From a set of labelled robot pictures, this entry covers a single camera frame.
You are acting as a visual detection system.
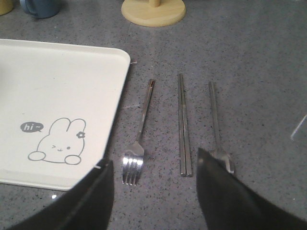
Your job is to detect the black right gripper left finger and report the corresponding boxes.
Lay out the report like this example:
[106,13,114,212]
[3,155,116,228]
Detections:
[11,159,114,230]

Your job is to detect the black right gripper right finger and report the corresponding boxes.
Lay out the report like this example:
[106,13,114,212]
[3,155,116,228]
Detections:
[196,148,307,230]

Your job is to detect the silver metal spoon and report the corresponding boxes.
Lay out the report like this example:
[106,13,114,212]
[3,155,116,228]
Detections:
[209,81,235,174]

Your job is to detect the silver metal chopstick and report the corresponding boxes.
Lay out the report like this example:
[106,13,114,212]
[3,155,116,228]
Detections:
[177,74,186,177]
[180,74,192,177]

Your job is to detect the silver metal fork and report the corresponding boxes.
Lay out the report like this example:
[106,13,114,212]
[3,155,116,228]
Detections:
[122,79,155,185]

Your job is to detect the cream rabbit serving tray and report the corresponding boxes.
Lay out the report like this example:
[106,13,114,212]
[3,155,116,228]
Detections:
[0,39,130,190]

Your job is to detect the wooden mug tree stand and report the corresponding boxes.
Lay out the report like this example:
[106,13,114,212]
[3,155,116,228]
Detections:
[121,0,186,27]

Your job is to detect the blue enamel mug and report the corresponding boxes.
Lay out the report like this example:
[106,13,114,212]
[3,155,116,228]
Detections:
[20,0,60,19]

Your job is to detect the yellow enamel mug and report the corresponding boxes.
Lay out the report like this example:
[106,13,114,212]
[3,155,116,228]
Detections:
[0,0,14,16]

